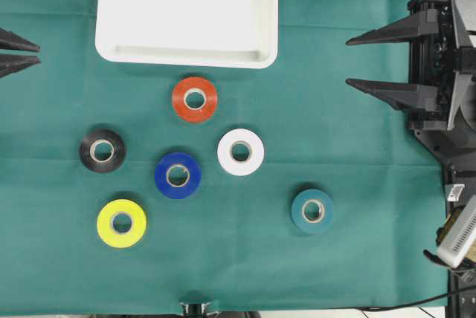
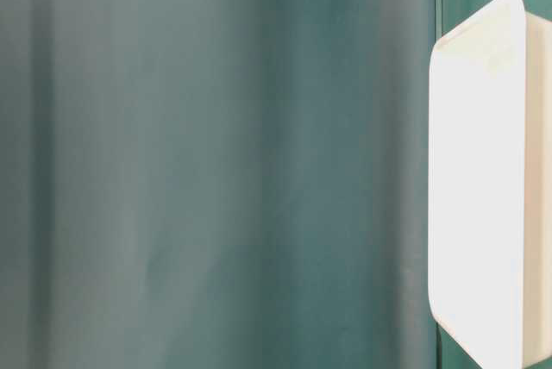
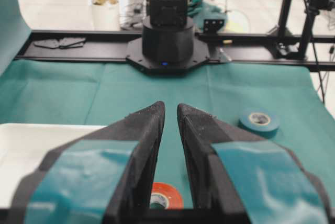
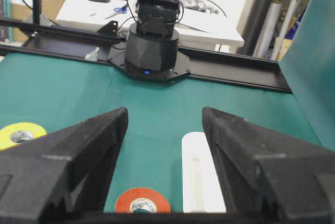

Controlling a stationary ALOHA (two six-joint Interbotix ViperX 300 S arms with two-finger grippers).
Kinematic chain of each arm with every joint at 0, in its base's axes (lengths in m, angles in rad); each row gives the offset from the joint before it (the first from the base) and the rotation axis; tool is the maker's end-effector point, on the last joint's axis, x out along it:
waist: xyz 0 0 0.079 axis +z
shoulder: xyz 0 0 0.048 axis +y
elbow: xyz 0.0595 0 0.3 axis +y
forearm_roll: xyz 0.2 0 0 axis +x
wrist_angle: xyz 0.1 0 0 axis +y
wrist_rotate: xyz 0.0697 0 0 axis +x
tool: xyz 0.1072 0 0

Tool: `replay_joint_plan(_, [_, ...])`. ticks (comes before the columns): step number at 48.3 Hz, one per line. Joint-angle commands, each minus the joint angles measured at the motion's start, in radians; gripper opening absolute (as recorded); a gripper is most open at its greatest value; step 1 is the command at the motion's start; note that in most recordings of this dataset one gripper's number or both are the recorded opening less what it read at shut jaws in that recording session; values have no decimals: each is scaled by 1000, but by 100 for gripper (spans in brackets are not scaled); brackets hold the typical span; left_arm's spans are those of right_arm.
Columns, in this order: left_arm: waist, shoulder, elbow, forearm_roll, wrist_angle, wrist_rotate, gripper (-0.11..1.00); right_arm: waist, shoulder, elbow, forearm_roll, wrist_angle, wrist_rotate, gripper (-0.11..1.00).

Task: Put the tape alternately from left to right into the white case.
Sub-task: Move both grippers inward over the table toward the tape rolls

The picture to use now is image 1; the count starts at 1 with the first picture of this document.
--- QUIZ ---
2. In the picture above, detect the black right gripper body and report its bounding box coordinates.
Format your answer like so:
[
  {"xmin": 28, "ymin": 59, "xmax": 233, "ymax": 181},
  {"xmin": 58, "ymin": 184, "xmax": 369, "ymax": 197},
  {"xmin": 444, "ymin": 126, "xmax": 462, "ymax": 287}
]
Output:
[{"xmin": 408, "ymin": 0, "xmax": 475, "ymax": 131}]

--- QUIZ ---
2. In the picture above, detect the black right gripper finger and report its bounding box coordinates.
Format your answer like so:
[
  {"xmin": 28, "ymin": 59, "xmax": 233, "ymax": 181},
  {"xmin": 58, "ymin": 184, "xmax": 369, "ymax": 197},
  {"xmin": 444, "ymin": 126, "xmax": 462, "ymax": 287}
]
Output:
[
  {"xmin": 346, "ymin": 78, "xmax": 438, "ymax": 111},
  {"xmin": 346, "ymin": 11, "xmax": 439, "ymax": 45}
]

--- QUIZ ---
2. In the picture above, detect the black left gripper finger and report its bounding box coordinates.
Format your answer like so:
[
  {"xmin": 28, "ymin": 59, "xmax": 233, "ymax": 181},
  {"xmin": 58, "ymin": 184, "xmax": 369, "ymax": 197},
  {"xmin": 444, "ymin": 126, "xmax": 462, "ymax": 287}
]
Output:
[
  {"xmin": 0, "ymin": 28, "xmax": 40, "ymax": 52},
  {"xmin": 0, "ymin": 54, "xmax": 41, "ymax": 77}
]

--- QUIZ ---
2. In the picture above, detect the yellow tape roll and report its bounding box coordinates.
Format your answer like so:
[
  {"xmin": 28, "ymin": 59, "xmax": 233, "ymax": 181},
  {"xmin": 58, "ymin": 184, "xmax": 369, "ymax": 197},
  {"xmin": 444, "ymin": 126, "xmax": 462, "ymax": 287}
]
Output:
[{"xmin": 97, "ymin": 199, "xmax": 147, "ymax": 248}]

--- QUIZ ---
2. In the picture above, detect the red tape roll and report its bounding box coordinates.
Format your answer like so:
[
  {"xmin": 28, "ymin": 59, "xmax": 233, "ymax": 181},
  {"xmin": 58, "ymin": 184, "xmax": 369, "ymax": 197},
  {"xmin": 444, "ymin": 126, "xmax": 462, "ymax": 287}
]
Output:
[{"xmin": 172, "ymin": 77, "xmax": 218, "ymax": 123}]

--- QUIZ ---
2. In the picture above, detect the white tape roll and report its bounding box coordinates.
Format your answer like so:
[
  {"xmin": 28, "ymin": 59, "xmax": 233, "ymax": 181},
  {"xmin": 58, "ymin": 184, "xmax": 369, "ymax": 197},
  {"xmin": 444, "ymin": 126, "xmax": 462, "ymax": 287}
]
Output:
[{"xmin": 217, "ymin": 129, "xmax": 265, "ymax": 176}]

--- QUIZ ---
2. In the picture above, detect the blue tape roll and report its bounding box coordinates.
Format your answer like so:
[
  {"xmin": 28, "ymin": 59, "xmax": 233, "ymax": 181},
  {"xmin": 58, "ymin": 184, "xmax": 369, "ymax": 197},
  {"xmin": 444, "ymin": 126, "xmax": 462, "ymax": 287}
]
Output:
[{"xmin": 154, "ymin": 152, "xmax": 202, "ymax": 200}]

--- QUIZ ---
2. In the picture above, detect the black tape roll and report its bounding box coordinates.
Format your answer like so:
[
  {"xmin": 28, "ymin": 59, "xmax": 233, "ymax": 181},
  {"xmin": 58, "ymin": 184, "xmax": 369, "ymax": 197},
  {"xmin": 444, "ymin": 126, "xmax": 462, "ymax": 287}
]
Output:
[{"xmin": 79, "ymin": 129, "xmax": 126, "ymax": 173}]

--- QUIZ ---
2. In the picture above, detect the teal green tape roll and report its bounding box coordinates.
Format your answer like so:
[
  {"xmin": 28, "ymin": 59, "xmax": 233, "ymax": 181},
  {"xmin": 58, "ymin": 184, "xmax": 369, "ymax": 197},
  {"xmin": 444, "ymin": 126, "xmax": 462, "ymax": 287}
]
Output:
[{"xmin": 291, "ymin": 189, "xmax": 334, "ymax": 235}]

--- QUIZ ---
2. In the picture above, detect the white plastic tray case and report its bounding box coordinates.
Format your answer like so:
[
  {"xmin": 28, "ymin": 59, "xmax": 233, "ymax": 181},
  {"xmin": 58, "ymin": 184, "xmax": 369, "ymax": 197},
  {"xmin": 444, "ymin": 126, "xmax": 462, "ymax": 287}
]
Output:
[{"xmin": 95, "ymin": 0, "xmax": 279, "ymax": 69}]

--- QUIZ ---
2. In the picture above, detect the white perforated box device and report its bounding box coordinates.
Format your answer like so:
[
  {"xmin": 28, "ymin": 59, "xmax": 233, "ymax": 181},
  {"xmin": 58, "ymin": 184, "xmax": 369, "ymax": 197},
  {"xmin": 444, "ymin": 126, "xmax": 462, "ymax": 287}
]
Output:
[{"xmin": 437, "ymin": 195, "xmax": 475, "ymax": 268}]

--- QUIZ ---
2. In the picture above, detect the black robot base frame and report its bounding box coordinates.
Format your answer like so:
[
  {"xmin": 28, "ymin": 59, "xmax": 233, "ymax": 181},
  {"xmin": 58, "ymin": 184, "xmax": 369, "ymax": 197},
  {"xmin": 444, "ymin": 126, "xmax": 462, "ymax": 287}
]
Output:
[{"xmin": 427, "ymin": 0, "xmax": 476, "ymax": 318}]

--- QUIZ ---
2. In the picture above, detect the black cable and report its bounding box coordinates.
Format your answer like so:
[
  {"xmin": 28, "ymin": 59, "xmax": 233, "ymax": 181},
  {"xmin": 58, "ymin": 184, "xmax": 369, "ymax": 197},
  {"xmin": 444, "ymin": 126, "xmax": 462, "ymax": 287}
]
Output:
[{"xmin": 358, "ymin": 291, "xmax": 476, "ymax": 312}]

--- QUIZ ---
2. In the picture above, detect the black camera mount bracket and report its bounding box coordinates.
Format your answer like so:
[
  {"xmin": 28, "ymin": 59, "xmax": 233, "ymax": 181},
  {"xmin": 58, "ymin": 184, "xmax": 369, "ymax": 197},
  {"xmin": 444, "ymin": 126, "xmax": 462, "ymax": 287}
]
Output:
[{"xmin": 180, "ymin": 302, "xmax": 213, "ymax": 318}]

